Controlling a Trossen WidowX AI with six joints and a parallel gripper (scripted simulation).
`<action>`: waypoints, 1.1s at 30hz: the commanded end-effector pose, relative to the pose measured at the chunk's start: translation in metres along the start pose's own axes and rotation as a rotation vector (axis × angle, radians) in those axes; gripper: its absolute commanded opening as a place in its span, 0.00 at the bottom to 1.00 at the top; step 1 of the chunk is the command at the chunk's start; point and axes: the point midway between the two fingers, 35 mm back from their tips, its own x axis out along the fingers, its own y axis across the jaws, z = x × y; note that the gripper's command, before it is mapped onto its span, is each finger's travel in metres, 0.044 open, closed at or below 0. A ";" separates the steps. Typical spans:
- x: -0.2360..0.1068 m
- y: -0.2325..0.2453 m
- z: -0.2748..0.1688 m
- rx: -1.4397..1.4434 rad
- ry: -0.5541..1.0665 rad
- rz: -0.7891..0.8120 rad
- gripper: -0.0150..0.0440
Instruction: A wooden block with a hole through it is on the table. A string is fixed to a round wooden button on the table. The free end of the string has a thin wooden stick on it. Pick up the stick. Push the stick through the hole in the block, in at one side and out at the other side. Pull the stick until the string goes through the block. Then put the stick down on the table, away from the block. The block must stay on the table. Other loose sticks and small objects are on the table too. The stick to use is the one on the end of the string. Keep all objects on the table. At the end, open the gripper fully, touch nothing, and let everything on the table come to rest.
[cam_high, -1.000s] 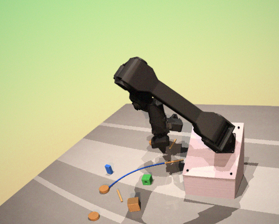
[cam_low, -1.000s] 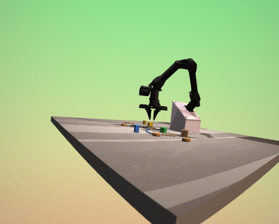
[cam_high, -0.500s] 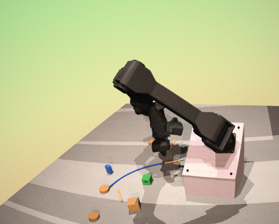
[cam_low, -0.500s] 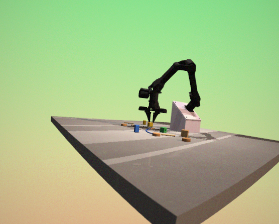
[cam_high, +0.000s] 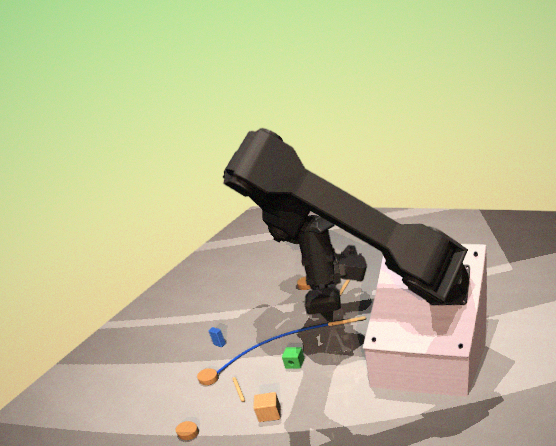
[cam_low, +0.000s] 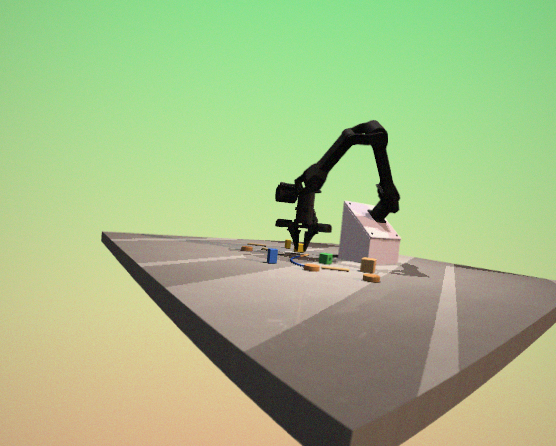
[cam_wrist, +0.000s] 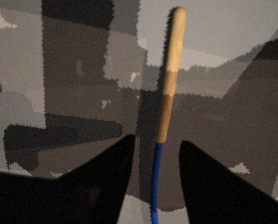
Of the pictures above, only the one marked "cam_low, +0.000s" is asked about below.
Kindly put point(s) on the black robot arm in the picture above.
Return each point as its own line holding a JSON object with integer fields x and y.
{"x": 314, "y": 177}

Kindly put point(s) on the small blue block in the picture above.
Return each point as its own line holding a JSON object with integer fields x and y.
{"x": 272, "y": 256}

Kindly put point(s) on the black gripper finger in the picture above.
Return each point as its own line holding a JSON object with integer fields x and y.
{"x": 295, "y": 237}
{"x": 307, "y": 238}

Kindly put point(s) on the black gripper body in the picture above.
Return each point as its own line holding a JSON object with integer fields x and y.
{"x": 304, "y": 215}

